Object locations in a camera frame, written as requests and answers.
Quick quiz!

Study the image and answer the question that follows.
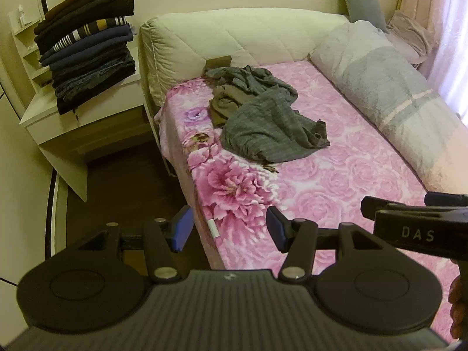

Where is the white dressing table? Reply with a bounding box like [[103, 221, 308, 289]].
[[19, 44, 155, 203]]

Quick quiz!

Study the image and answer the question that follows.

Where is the cream padded headboard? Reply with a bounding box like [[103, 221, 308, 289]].
[[140, 7, 352, 127]]

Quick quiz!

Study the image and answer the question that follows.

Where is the brown cardboard piece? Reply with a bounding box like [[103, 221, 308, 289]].
[[206, 56, 233, 71]]

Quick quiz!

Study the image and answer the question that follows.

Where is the white shelf unit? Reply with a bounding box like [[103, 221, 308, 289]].
[[6, 7, 54, 90]]

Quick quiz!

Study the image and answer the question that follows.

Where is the beige folded blanket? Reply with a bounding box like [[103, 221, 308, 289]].
[[386, 10, 436, 64]]

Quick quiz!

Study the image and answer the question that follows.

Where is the person's right hand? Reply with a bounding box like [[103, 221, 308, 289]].
[[449, 277, 468, 333]]

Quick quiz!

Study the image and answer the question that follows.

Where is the pink curtain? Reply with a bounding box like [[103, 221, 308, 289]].
[[400, 0, 468, 118]]

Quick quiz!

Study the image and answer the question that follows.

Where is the olive brown garment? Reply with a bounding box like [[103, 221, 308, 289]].
[[209, 84, 258, 128]]

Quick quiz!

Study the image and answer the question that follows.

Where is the grey and pink rolled comforter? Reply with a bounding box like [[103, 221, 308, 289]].
[[310, 20, 468, 195]]

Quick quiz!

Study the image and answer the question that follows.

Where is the grey plaid garment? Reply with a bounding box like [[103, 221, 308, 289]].
[[220, 85, 331, 164]]

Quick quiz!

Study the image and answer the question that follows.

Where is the stack of dark folded clothes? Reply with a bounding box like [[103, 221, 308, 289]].
[[34, 0, 138, 116]]

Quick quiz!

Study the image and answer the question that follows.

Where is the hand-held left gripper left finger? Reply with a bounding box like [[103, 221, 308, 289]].
[[75, 205, 192, 284]]

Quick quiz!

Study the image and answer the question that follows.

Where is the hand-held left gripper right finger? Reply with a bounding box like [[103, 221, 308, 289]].
[[266, 207, 388, 284]]

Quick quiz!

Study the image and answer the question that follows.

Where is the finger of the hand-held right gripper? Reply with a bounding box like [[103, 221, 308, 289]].
[[424, 191, 468, 208], [360, 195, 431, 221]]

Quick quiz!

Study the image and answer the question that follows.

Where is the dark grey crumpled garment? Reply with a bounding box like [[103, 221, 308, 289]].
[[204, 65, 297, 107]]

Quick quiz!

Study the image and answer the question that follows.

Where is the grey cushion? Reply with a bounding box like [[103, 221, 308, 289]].
[[336, 0, 389, 33]]

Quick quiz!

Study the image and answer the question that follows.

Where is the pink floral blanket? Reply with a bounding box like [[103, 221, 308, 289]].
[[154, 60, 468, 286]]

